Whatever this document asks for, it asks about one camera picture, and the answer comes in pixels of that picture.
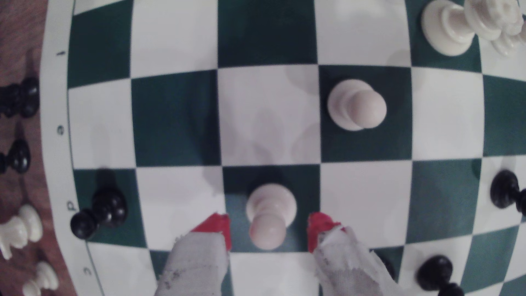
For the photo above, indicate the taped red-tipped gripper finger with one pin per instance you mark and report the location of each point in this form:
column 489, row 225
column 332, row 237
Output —
column 345, row 267
column 197, row 263

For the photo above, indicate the white pawn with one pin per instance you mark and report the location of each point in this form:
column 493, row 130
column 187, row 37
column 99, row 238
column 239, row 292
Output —
column 271, row 205
column 43, row 279
column 511, row 46
column 355, row 105

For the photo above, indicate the green white chess mat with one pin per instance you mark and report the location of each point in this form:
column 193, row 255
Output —
column 267, row 115

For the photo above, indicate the black pawn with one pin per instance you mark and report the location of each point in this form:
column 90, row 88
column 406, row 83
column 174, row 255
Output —
column 435, row 271
column 505, row 190
column 107, row 207
column 18, row 156

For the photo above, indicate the black knight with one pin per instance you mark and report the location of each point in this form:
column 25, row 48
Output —
column 24, row 96

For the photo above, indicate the white queen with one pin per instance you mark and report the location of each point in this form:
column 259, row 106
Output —
column 450, row 26

